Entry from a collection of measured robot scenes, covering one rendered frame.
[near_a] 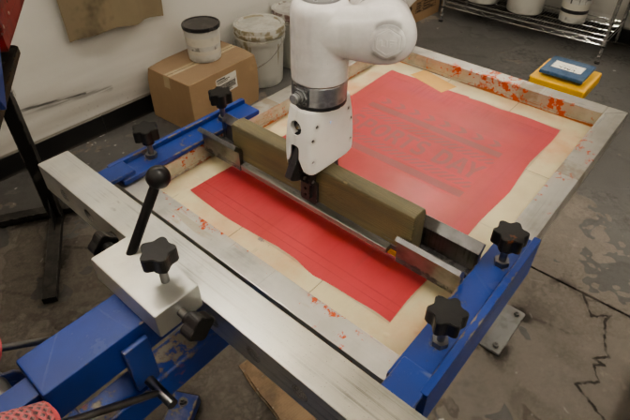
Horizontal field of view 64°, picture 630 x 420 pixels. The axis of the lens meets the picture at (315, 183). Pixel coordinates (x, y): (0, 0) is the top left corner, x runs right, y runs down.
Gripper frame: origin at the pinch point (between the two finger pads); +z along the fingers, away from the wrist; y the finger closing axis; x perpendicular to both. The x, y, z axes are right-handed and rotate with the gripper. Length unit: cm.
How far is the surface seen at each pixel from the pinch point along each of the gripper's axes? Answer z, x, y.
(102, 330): -2.4, -1.0, -36.6
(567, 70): 4, -13, 75
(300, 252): 6.0, -3.8, -8.3
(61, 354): -2.4, -0.4, -41.0
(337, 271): 6.0, -10.3, -7.5
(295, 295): 2.5, -10.6, -16.7
